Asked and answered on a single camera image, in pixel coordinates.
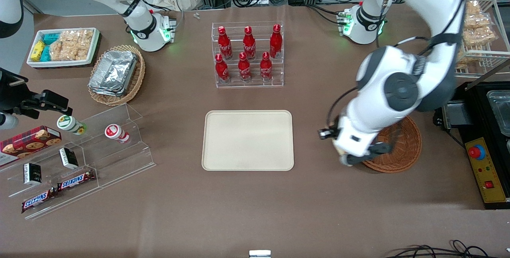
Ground stack of foil trays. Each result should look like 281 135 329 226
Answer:
88 50 138 97

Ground small yellow carton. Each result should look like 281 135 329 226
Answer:
30 40 47 63

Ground green label yogurt bottle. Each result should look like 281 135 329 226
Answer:
56 114 87 136

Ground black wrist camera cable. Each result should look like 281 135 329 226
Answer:
318 86 360 140

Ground beige rectangular tray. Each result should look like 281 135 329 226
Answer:
202 110 295 171

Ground clear bag of rice crackers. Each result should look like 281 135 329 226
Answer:
60 30 94 61
49 37 77 62

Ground dark grey box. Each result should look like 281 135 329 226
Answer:
433 102 473 130

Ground round brown wicker basket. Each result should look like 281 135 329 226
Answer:
362 115 423 174

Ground red label yogurt bottle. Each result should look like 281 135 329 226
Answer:
104 124 131 144

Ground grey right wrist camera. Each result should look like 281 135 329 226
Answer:
0 114 19 130

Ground yellow control panel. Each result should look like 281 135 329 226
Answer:
465 138 510 204

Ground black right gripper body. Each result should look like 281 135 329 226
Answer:
0 68 30 114

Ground oval tan wicker basket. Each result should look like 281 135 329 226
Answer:
87 44 146 106

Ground red emergency stop button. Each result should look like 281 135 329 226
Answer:
468 145 486 160

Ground white rectangular snack bin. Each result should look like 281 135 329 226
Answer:
26 28 100 69

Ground clear plastic container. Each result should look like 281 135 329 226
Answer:
486 90 510 136

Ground black floor cables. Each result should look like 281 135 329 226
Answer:
383 240 510 258

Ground small black white box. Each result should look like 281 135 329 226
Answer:
59 147 79 170
23 162 43 186

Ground clear acrylic stepped display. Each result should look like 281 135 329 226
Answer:
0 103 157 221

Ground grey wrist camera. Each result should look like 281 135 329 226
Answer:
0 114 19 130
338 152 361 167

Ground red cookie box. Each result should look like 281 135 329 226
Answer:
0 125 63 167

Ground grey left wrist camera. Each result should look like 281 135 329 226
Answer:
338 152 361 167

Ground red cola bottle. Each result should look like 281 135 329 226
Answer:
238 52 252 83
243 26 257 60
260 52 273 82
215 53 230 83
218 26 233 61
269 24 283 59

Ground black equipment stand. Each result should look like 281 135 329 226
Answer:
454 81 510 211

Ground white wire rack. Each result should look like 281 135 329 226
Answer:
454 0 510 79

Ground clear acrylic bottle rack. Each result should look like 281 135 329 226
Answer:
211 21 284 89

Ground Snickers chocolate bar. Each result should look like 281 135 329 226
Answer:
57 169 96 192
21 189 57 214

